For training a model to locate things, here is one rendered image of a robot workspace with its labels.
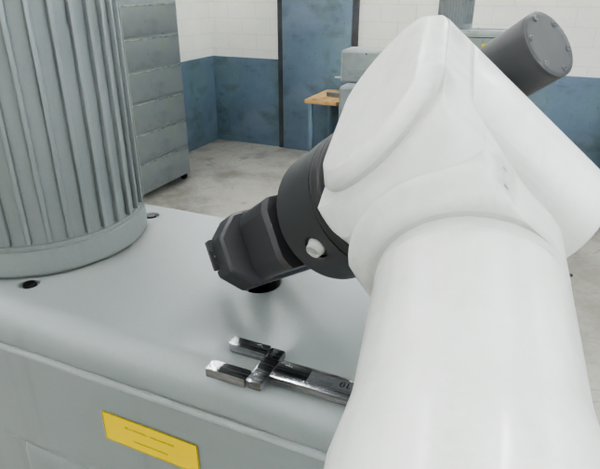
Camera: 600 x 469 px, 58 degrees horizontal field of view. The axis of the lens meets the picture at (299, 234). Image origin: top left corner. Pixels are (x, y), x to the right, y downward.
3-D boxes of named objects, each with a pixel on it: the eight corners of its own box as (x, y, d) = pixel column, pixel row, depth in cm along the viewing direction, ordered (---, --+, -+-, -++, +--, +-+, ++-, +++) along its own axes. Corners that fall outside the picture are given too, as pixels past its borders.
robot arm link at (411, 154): (463, 184, 31) (459, 379, 22) (348, 83, 29) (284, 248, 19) (565, 113, 27) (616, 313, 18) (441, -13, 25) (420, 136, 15)
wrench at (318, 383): (607, 447, 31) (611, 435, 31) (613, 502, 28) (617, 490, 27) (234, 344, 40) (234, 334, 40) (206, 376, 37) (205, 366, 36)
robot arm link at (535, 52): (419, 314, 33) (597, 280, 23) (280, 206, 30) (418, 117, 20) (472, 176, 38) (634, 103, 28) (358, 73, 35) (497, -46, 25)
